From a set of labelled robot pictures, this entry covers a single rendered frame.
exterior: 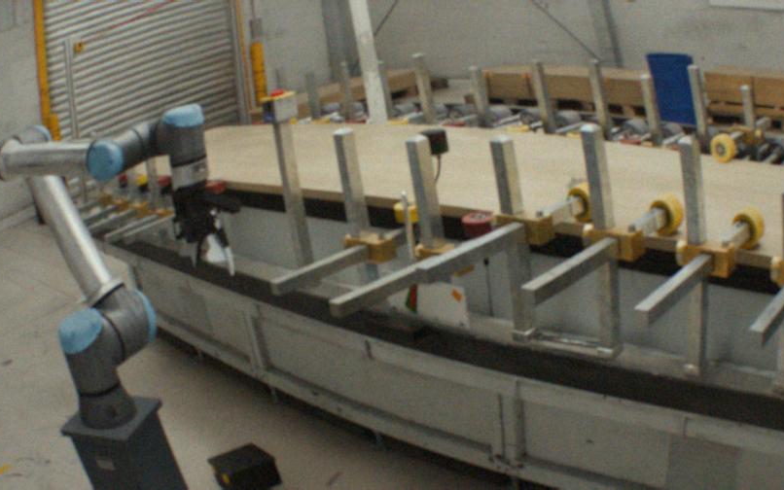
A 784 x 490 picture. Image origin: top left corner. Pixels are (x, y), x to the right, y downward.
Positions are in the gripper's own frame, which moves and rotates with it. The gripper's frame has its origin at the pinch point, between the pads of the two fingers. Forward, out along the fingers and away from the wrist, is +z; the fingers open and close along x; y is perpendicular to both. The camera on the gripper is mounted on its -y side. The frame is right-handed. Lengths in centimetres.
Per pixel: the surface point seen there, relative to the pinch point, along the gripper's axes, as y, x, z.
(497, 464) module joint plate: -63, 16, 80
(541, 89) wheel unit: -155, -20, -9
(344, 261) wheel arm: -34.8, 1.9, 9.6
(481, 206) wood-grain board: -61, 21, 4
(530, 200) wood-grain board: -69, 31, 4
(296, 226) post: -46, -27, 7
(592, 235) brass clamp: -35, 70, -2
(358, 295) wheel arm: -16.4, 25.1, 7.8
